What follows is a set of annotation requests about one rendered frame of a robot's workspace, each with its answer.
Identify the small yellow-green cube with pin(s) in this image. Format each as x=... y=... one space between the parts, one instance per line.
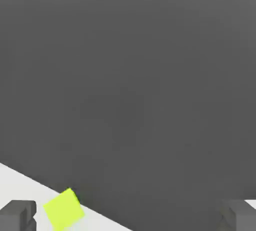
x=63 y=210

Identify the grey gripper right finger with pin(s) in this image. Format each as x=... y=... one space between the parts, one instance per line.
x=240 y=216

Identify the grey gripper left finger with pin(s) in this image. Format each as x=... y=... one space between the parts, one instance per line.
x=14 y=215

